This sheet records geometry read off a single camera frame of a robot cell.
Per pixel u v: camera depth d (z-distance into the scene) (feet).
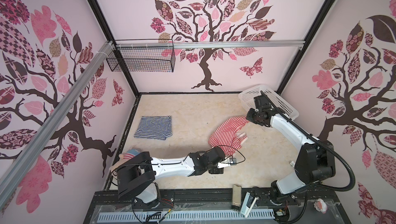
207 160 2.00
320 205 2.22
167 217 2.28
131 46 2.95
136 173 1.56
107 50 2.68
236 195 2.36
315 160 1.44
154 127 3.26
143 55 3.11
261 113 2.11
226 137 2.96
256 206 2.35
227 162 2.24
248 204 2.30
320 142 1.47
